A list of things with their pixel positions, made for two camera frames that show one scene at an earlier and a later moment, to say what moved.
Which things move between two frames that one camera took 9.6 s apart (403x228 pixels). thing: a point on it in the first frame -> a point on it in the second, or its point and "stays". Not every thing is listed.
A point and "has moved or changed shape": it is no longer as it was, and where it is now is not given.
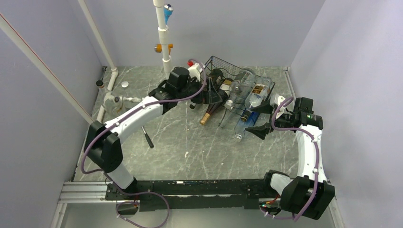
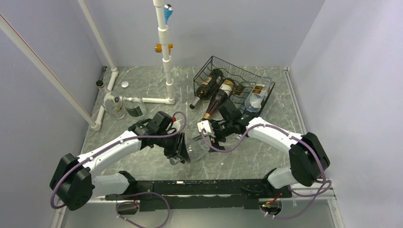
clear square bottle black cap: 257,96 stays
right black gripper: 260,131 -> 214,139
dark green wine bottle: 211,95 stays
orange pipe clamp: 158,48 stays
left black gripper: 193,81 -> 181,155
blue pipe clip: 168,10 stays
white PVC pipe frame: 163,33 stays
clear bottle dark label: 241,85 -> 196,150
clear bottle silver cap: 114,104 has moved or changed shape
